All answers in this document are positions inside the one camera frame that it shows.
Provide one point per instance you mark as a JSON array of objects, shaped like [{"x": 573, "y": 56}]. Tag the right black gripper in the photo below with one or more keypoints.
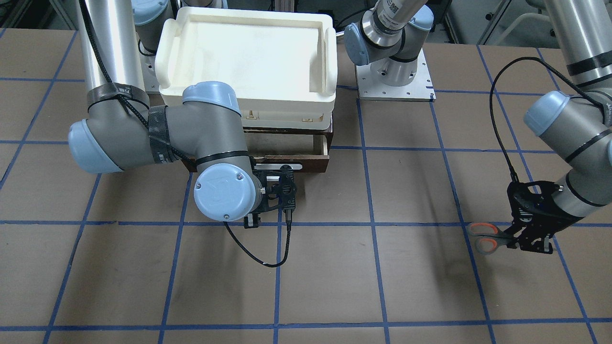
[{"x": 250, "y": 221}]

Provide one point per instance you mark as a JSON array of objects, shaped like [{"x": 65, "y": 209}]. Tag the light wooden pull-out drawer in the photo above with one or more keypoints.
[{"x": 311, "y": 150}]

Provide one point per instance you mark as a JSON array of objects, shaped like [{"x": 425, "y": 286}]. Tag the grey orange scissors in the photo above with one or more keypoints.
[{"x": 489, "y": 238}]

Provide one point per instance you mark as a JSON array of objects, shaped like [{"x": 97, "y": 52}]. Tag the cream plastic tray lid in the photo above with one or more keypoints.
[{"x": 282, "y": 65}]

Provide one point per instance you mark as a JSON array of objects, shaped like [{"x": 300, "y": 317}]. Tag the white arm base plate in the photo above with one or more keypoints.
[{"x": 389, "y": 80}]

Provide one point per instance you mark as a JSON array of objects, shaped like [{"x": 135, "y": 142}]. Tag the white drawer handle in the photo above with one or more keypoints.
[{"x": 277, "y": 166}]

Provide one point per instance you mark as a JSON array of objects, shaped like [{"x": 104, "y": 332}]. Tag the dark wooden drawer cabinet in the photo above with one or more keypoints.
[{"x": 206, "y": 135}]

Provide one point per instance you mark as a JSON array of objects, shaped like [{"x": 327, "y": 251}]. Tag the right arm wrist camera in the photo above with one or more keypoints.
[{"x": 285, "y": 188}]

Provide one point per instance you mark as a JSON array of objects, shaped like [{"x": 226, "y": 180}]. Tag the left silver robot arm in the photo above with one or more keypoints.
[{"x": 578, "y": 129}]

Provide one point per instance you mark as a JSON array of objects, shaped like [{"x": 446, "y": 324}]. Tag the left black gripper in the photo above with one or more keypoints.
[{"x": 553, "y": 210}]

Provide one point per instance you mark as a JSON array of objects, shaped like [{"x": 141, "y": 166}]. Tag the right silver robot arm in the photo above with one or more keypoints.
[{"x": 124, "y": 132}]

